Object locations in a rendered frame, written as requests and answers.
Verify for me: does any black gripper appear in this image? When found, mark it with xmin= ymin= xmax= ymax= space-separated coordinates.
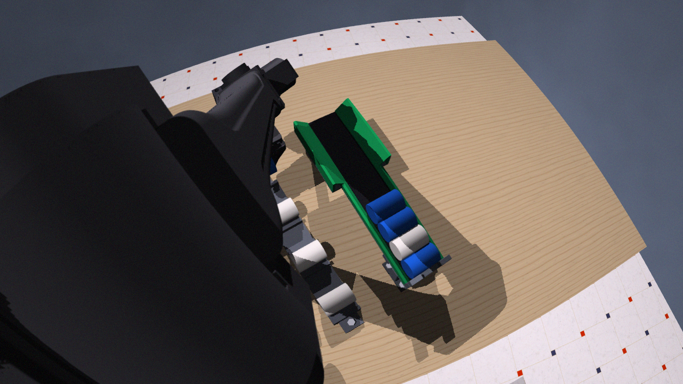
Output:
xmin=271 ymin=126 xmax=286 ymax=165

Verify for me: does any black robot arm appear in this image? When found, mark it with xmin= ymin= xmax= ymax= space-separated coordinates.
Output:
xmin=0 ymin=58 xmax=324 ymax=384

